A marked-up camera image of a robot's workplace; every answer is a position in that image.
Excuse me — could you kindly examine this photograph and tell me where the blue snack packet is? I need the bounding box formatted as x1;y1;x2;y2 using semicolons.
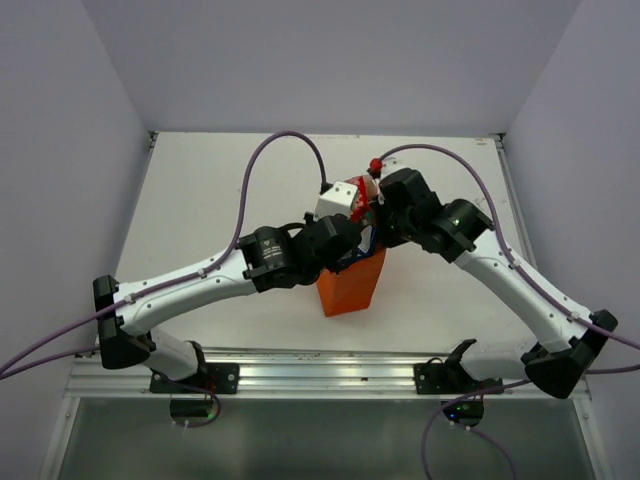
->
352;225;378;262

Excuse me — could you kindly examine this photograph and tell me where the red snack packet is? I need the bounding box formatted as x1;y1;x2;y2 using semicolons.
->
347;174;378;223

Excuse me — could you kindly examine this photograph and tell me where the orange paper bag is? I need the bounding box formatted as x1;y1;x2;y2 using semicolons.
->
316;248;386;317

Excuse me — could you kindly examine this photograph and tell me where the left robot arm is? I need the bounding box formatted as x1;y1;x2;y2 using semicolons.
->
93;214;362;393

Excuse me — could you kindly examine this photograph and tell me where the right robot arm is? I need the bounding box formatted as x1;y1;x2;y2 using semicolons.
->
371;162;618;399

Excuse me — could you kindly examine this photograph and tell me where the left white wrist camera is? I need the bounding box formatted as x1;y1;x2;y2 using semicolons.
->
313;181;358;220

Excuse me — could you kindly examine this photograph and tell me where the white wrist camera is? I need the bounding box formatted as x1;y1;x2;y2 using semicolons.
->
367;156;407;181
313;181;358;220

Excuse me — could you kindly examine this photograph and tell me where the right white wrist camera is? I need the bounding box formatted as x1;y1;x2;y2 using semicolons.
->
367;156;407;181

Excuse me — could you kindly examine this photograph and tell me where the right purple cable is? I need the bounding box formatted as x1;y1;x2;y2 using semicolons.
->
367;143;640;480

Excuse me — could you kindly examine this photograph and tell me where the purple cable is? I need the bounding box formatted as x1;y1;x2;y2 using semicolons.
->
0;130;329;429
367;143;640;480

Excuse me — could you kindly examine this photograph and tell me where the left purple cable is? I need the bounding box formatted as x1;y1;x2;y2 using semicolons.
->
0;130;329;429

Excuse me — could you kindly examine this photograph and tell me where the aluminium mounting rail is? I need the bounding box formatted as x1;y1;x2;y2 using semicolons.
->
64;347;591;401

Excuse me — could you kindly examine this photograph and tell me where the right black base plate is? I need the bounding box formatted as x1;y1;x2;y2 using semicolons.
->
413;357;472;395

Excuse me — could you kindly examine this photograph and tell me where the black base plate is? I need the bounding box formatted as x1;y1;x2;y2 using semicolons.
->
149;362;240;395
413;357;472;395

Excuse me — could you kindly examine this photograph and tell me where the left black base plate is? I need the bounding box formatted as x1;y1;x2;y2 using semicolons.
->
149;362;240;395

